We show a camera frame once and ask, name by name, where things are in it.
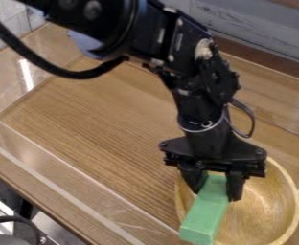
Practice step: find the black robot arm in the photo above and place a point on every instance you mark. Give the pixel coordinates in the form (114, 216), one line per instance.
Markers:
(144, 31)

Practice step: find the green rectangular block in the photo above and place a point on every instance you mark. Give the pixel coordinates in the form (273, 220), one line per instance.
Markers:
(205, 216)

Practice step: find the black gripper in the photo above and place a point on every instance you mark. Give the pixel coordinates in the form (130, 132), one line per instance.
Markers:
(216, 149)

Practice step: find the grey bench in background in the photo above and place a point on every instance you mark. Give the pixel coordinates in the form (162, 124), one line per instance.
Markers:
(257, 22)

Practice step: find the light wooden bowl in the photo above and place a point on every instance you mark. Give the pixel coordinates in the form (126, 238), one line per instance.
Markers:
(265, 217)

